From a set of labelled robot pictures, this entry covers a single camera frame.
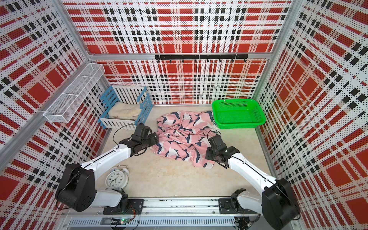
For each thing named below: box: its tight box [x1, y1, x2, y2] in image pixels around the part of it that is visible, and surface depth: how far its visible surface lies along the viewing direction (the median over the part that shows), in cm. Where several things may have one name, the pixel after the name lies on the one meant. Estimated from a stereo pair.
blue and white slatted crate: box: [97, 85, 154, 129], surface depth 111 cm
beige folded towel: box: [108, 101, 142, 121], surface depth 110 cm
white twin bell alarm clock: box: [105, 164, 130, 190], surface depth 82 cm
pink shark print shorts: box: [150, 111, 219, 169], surface depth 98 cm
